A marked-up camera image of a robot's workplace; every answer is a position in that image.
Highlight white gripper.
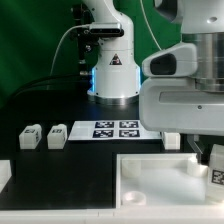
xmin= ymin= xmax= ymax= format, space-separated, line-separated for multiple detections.
xmin=139 ymin=78 xmax=224 ymax=164

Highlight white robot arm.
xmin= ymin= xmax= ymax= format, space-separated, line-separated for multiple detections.
xmin=83 ymin=0 xmax=224 ymax=165

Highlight white marker sheet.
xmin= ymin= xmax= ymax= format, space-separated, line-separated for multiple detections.
xmin=69 ymin=120 xmax=161 ymax=141

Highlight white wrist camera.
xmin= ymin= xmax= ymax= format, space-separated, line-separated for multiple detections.
xmin=142 ymin=42 xmax=198 ymax=78

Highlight black cables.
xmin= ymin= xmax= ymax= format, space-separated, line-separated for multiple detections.
xmin=6 ymin=74 xmax=91 ymax=104

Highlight black camera on stand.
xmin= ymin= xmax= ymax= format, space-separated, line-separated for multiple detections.
xmin=84 ymin=22 xmax=124 ymax=38

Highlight white cable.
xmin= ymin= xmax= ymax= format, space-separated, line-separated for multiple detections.
xmin=49 ymin=24 xmax=91 ymax=76

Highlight white front rail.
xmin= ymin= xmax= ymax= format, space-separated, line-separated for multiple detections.
xmin=0 ymin=207 xmax=224 ymax=224

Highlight white obstacle left bracket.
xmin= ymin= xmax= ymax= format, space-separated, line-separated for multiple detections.
xmin=0 ymin=160 xmax=12 ymax=193

